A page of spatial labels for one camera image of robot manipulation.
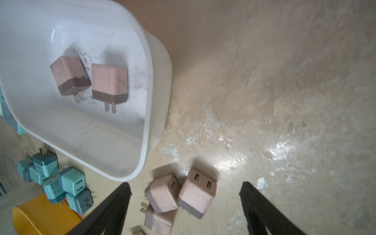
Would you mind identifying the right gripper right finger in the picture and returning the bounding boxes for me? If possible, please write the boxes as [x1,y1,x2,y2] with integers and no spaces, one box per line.
[240,182,304,235]

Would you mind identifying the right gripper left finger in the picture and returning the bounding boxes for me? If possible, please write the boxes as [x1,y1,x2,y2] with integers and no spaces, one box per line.
[68,182,132,235]

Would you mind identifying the teal plug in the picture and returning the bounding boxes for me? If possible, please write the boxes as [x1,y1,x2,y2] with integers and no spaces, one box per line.
[43,177,66,205]
[66,189,94,214]
[32,149,59,177]
[29,166,50,185]
[57,167,86,196]
[17,158,33,183]

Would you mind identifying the yellow plastic tray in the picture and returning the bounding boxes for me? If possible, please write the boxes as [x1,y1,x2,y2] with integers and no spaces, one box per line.
[12,194,81,235]

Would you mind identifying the pink plug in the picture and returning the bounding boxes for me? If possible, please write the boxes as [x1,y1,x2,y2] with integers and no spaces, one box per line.
[177,168,217,219]
[145,174,181,213]
[140,202,178,235]
[92,64,129,114]
[50,56,91,103]

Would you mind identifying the small teal alarm clock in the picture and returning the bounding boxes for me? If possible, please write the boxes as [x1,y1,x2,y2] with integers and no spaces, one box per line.
[1,89,27,135]

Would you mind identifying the white plastic tray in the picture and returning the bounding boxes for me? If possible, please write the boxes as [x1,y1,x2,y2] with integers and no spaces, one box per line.
[1,1,172,182]

